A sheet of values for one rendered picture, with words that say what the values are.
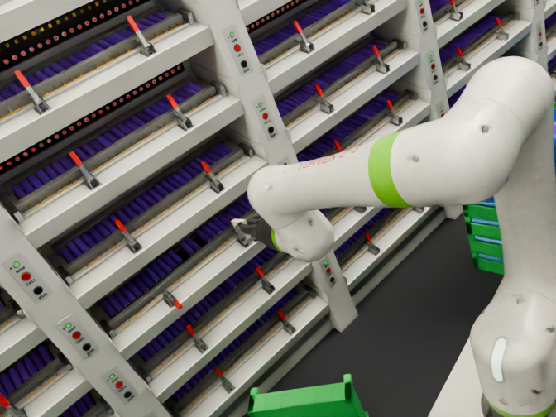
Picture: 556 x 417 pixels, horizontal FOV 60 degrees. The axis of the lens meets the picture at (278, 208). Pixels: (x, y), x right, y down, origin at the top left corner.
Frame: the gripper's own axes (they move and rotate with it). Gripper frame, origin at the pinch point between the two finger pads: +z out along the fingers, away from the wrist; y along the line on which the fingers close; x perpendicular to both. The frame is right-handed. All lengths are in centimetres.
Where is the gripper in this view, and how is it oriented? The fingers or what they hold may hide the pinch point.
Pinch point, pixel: (240, 224)
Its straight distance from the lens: 133.6
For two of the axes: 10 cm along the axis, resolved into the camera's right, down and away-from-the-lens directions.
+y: 7.3, -5.7, 3.9
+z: -5.0, -0.4, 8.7
